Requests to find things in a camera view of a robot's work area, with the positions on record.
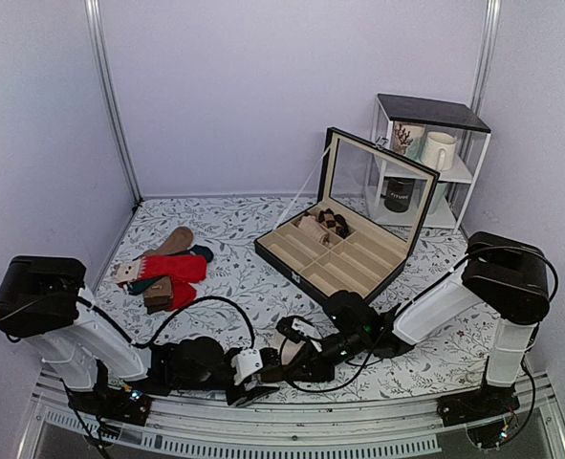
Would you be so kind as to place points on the rolled cream sock in box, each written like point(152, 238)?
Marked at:
point(313, 229)

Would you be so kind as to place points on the white shelf black top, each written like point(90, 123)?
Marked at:
point(455, 186)

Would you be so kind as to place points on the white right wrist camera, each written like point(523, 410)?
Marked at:
point(296, 329)

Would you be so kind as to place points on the right aluminium corner post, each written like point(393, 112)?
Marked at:
point(488, 43)

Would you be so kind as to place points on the white red character sock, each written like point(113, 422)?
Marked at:
point(129, 271)

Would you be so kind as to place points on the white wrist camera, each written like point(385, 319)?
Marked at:
point(296, 329)
point(250, 361)

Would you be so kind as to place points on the folded brown tan sock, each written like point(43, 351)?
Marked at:
point(159, 296)

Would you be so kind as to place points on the left aluminium corner post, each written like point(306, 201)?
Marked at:
point(96, 32)

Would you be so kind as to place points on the aluminium front rail frame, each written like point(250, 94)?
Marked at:
point(190, 427)

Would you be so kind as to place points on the white ribbed mug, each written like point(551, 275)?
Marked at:
point(439, 150)

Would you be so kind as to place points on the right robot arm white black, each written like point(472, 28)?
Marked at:
point(516, 280)

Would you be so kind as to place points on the black cylindrical mug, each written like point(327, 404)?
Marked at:
point(398, 194)

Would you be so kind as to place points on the black compartment box glass lid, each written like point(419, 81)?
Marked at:
point(373, 255)

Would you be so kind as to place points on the cream brown striped sock pair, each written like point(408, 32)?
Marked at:
point(289, 349)

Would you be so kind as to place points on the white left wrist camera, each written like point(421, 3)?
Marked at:
point(250, 361)

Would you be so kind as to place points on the white mug coral pattern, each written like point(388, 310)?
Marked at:
point(407, 137)

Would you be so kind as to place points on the aluminium corner post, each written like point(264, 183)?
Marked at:
point(488, 43)
point(96, 32)

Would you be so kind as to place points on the rolled brown checked sock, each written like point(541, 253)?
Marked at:
point(333, 222)

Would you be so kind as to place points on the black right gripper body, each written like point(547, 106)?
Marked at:
point(326, 372)

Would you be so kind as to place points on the floral patterned table mat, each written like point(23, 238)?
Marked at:
point(243, 297)

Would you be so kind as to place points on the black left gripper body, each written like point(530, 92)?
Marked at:
point(242, 397)

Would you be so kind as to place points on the dark green sock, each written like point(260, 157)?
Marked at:
point(203, 251)

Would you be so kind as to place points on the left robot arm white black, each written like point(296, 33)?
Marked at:
point(45, 301)

